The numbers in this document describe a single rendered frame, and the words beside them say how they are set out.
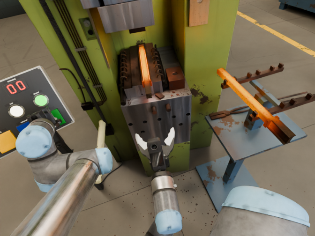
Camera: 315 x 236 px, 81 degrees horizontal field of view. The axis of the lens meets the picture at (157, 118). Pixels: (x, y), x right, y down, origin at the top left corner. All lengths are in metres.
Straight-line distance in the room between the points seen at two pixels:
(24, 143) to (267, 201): 0.52
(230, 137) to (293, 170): 1.04
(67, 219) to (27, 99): 0.66
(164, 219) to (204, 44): 0.85
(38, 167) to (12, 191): 1.69
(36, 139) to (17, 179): 1.79
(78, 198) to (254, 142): 0.84
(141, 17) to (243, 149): 0.74
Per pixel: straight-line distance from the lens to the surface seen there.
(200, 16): 0.98
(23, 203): 2.14
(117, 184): 1.78
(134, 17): 0.80
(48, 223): 0.36
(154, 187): 0.61
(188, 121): 1.13
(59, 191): 0.41
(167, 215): 0.58
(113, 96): 1.19
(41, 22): 1.03
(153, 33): 1.36
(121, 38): 1.36
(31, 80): 0.94
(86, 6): 0.80
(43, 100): 0.93
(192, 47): 1.06
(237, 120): 1.10
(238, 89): 0.85
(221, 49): 1.13
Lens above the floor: 1.58
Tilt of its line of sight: 49 degrees down
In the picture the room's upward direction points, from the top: 10 degrees counter-clockwise
